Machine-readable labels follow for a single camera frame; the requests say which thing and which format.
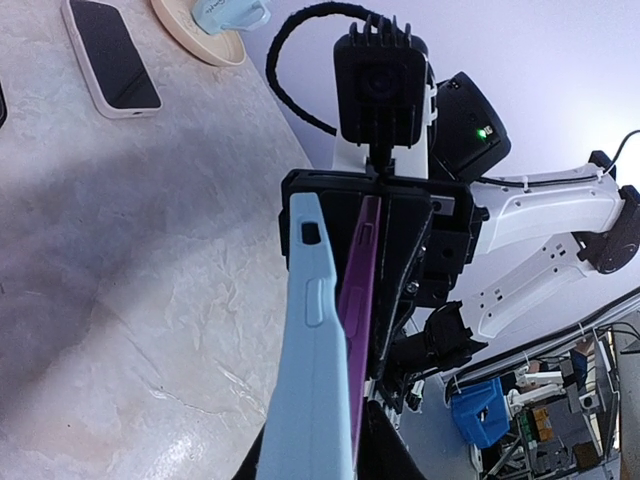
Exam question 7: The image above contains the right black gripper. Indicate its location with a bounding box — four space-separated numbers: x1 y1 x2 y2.
279 169 488 380

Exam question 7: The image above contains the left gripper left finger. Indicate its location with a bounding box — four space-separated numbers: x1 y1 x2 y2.
234 428 264 480

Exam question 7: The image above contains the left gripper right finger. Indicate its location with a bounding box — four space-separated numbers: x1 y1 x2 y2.
357 401 425 480

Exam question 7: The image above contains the light blue phone case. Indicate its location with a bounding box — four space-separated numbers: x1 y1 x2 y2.
256 193 353 479

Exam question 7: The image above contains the pink phone case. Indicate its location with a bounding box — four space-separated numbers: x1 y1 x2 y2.
59 0 164 120

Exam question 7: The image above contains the black phone case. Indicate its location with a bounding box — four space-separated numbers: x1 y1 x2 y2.
0 84 8 128

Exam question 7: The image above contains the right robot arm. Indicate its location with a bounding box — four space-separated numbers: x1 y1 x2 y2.
279 64 639 386

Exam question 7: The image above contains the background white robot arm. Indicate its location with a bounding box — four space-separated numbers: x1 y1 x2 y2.
505 367 566 410

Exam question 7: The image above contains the blue storage bin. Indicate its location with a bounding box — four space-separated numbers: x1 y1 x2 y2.
451 378 510 449

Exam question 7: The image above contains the background person dark shirt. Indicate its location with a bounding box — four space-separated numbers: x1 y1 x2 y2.
570 338 594 374

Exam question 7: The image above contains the beige round plate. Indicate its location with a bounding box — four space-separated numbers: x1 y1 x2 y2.
150 0 247 67

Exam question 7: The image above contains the light blue mug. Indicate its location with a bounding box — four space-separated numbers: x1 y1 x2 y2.
191 0 271 35

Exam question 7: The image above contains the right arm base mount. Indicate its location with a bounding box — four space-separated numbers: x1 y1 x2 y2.
378 301 488 414

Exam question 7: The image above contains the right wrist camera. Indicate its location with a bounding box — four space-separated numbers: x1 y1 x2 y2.
333 13 435 175

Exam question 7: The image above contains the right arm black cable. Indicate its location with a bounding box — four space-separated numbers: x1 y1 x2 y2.
264 2 381 136

